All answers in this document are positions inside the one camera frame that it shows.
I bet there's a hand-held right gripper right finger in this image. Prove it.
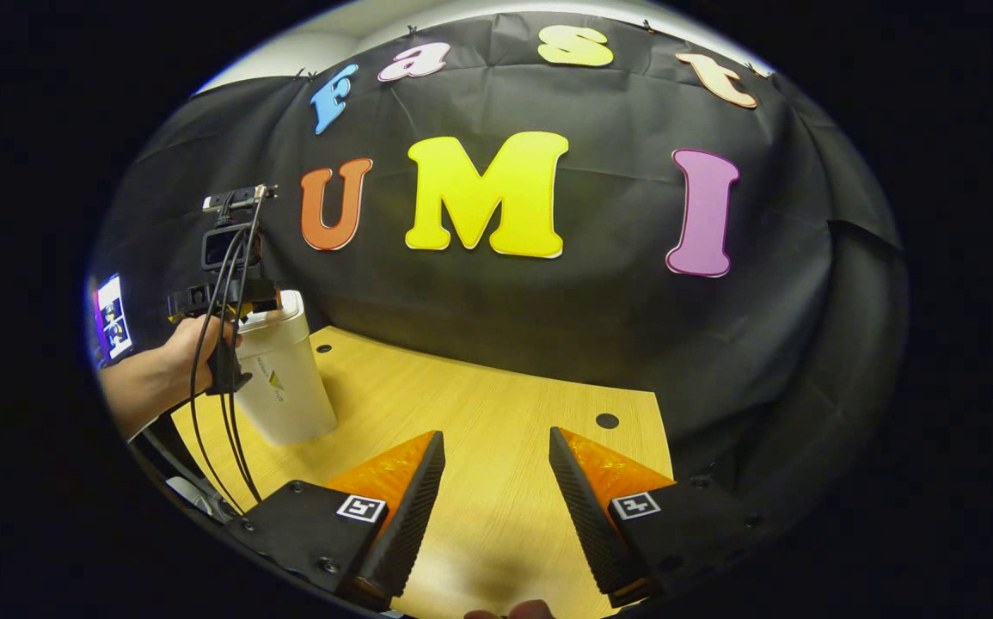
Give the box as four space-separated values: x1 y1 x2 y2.
548 426 772 609

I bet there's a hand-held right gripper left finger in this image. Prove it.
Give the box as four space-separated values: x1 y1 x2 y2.
225 430 447 613

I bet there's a white desktop garbage bin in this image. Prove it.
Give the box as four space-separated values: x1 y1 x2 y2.
234 291 339 446

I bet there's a wooden desktop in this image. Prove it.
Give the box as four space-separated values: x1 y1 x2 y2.
171 325 676 619

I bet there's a computer monitor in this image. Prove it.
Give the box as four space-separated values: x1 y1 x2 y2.
92 273 134 362

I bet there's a black backdrop cloth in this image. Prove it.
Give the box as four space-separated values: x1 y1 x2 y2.
88 10 910 534

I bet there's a black cable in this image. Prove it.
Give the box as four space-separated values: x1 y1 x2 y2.
189 202 267 510

